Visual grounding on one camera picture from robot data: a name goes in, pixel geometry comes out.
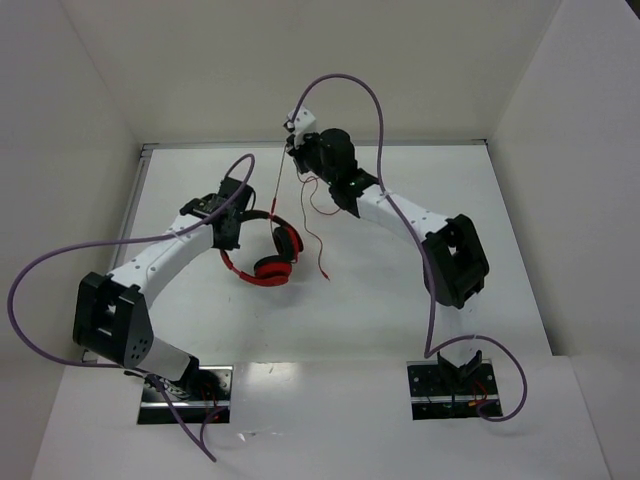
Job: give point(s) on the red black headphones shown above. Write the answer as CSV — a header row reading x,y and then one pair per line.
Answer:
x,y
272,270

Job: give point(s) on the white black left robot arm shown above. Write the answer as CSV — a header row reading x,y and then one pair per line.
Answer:
x,y
112,317

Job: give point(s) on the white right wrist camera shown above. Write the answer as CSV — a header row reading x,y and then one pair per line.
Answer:
x,y
298,124

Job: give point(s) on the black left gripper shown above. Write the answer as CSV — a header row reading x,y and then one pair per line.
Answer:
x,y
228,230

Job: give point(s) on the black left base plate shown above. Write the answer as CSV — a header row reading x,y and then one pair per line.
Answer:
x,y
213,398

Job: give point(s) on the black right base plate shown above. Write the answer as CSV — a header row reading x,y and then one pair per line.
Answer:
x,y
431,398

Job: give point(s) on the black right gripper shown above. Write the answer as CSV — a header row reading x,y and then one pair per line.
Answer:
x,y
296,151

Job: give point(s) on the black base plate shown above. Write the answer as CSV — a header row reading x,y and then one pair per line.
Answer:
x,y
213,398
431,398

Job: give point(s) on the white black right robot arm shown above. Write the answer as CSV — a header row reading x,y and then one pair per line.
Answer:
x,y
457,264

